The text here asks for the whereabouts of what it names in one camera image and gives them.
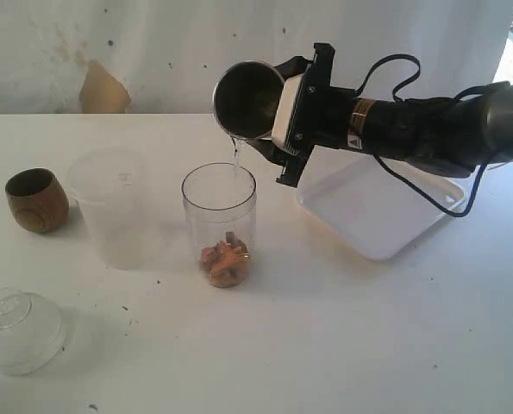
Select clear plastic cup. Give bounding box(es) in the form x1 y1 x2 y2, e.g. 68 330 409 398
181 162 257 284

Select white square plastic tray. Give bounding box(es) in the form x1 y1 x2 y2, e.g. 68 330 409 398
297 156 447 261

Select translucent white plastic cup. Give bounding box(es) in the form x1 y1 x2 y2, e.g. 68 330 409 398
66 147 159 270

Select brown wooden cup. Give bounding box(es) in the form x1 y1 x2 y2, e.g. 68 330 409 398
4 167 69 234

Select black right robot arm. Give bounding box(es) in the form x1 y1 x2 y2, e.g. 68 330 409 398
243 43 513 186

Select stainless steel cup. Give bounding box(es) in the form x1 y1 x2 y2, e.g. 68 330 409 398
212 60 285 141

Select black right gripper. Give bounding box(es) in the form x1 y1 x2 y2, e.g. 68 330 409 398
247 43 335 187

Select brown wooden cubes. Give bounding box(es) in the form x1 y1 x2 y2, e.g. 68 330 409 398
198 231 251 288

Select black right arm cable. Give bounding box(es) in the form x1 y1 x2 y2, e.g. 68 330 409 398
353 53 488 219

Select clear dome lid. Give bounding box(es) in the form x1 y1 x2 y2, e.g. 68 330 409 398
0 287 67 376

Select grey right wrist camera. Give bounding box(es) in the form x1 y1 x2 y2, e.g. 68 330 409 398
271 74 303 156

